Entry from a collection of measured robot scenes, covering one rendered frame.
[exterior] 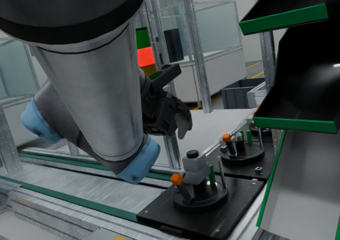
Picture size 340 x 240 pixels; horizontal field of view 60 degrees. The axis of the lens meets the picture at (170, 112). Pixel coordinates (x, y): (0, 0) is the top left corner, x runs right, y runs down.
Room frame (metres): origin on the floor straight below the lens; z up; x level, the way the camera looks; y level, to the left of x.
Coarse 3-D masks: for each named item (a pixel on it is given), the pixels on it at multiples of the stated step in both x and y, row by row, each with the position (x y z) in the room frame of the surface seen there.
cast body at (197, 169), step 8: (192, 152) 0.67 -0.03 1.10; (200, 152) 0.68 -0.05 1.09; (184, 160) 0.67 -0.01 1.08; (192, 160) 0.65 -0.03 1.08; (200, 160) 0.66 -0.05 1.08; (184, 168) 0.67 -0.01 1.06; (192, 168) 0.65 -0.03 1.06; (200, 168) 0.65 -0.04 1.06; (208, 168) 0.68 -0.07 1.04; (192, 176) 0.64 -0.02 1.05; (200, 176) 0.65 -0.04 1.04
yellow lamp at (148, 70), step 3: (141, 66) 0.87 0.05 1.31; (144, 66) 0.86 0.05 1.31; (147, 66) 0.86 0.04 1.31; (150, 66) 0.86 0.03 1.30; (153, 66) 0.87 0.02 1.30; (144, 69) 0.86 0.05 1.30; (147, 69) 0.86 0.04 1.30; (150, 69) 0.86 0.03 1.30; (153, 69) 0.87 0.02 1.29; (144, 72) 0.86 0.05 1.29; (147, 72) 0.86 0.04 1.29; (150, 72) 0.86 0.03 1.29; (153, 72) 0.86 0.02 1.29; (147, 75) 0.86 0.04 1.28
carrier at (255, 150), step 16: (224, 144) 0.99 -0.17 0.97; (240, 144) 0.85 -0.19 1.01; (256, 144) 0.89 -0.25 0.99; (272, 144) 0.91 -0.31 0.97; (208, 160) 0.89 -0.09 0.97; (224, 160) 0.84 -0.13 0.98; (240, 160) 0.80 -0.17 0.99; (256, 160) 0.80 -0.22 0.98; (272, 160) 0.79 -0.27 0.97; (240, 176) 0.75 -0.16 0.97; (256, 176) 0.72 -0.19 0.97
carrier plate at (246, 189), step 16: (224, 176) 0.76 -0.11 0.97; (240, 192) 0.66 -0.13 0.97; (256, 192) 0.65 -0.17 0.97; (144, 208) 0.68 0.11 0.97; (160, 208) 0.66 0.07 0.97; (176, 208) 0.65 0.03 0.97; (224, 208) 0.61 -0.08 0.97; (240, 208) 0.59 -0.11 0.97; (160, 224) 0.61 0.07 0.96; (176, 224) 0.58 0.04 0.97; (192, 224) 0.57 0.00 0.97; (208, 224) 0.56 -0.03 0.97; (224, 224) 0.55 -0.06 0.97
